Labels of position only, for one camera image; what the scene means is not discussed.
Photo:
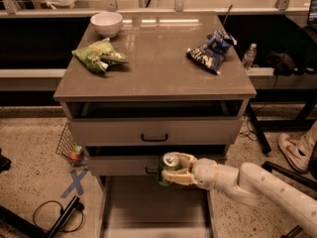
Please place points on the grey open bottom drawer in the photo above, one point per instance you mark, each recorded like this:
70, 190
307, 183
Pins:
139, 207

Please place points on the grey top drawer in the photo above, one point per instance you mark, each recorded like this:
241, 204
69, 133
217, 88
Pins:
155, 131

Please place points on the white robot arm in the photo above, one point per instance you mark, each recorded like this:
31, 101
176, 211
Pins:
246, 184

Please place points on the clear plastic water bottle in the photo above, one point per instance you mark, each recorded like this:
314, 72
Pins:
249, 56

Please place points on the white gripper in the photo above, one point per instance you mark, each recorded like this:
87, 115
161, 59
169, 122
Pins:
204, 171

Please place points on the grey middle drawer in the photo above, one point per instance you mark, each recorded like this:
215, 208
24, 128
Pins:
142, 160

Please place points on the black headphones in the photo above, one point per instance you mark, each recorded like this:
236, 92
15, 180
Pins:
298, 57

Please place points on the blue chip bag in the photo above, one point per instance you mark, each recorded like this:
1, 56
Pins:
212, 53

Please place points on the black office chair base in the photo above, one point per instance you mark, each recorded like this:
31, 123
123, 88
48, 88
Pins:
270, 166

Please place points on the wire mesh basket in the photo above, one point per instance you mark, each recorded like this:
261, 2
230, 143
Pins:
67, 148

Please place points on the green chip bag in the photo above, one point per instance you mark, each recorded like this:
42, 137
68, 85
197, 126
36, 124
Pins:
100, 55

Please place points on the green soda can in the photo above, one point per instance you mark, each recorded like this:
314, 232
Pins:
168, 162

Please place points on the white ceramic bowl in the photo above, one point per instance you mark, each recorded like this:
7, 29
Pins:
107, 24

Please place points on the white red sneaker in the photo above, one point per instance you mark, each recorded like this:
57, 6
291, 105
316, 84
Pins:
298, 160

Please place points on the black stand leg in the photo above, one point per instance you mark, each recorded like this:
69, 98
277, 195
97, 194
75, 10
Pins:
31, 229

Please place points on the grey drawer cabinet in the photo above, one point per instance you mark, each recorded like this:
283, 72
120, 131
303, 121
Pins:
158, 81

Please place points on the black table leg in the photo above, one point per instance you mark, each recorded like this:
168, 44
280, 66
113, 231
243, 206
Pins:
261, 136

